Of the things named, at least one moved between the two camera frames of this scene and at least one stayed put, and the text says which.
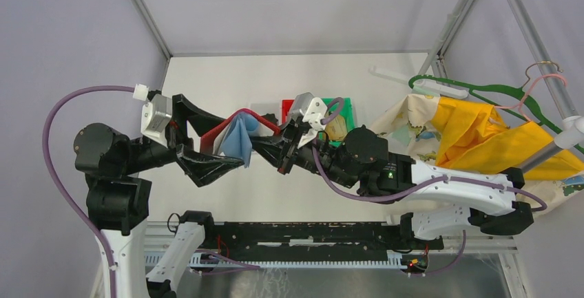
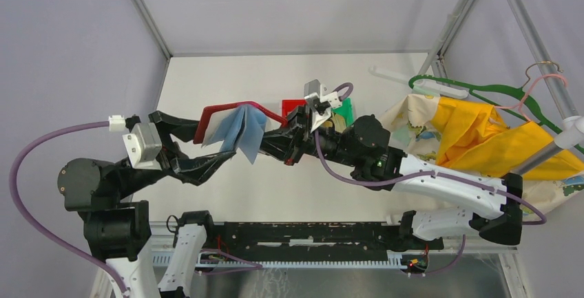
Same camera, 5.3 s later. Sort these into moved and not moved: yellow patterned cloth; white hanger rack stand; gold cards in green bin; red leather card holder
Moved: red leather card holder
Not moved: gold cards in green bin; yellow patterned cloth; white hanger rack stand
